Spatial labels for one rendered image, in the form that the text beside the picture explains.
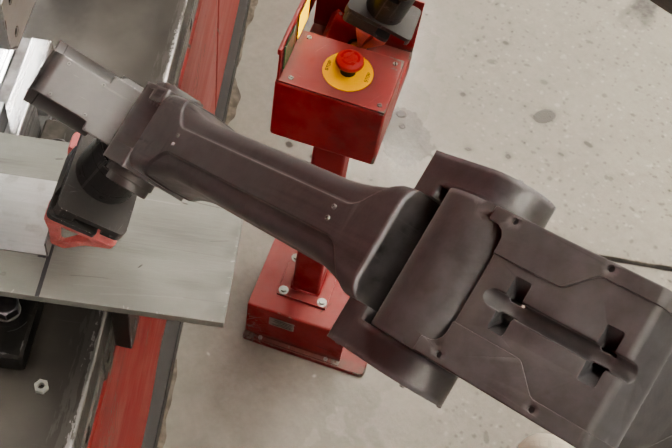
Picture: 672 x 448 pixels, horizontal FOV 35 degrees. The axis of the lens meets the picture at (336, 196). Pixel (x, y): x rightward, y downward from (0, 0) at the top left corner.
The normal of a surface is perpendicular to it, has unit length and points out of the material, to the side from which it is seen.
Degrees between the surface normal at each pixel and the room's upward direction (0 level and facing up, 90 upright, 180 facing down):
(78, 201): 27
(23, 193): 0
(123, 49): 0
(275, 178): 50
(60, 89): 39
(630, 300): 34
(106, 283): 0
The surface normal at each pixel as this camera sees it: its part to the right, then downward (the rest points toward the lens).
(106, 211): 0.55, -0.43
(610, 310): -0.43, -0.33
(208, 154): -0.69, -0.46
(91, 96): 0.25, 0.06
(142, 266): 0.11, -0.57
